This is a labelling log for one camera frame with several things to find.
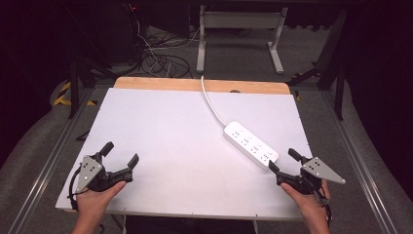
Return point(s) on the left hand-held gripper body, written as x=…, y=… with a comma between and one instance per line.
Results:
x=88, y=171

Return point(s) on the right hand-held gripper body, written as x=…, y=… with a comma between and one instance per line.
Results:
x=319, y=172

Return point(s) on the white power strip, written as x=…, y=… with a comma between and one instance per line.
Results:
x=251, y=145

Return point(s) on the person's left hand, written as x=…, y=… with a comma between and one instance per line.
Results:
x=94, y=200

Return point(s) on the person's right hand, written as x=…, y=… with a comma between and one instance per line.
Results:
x=307, y=201

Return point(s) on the white board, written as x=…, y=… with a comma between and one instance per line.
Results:
x=181, y=149

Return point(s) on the yellow black hazard tape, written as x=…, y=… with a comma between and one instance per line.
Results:
x=63, y=96

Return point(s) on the black metal stand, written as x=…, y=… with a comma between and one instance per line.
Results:
x=75, y=81
x=337, y=74

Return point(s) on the aluminium rail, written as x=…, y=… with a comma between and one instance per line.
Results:
x=360, y=162
x=48, y=162

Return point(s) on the white metal table frame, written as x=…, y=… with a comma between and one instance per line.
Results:
x=240, y=20

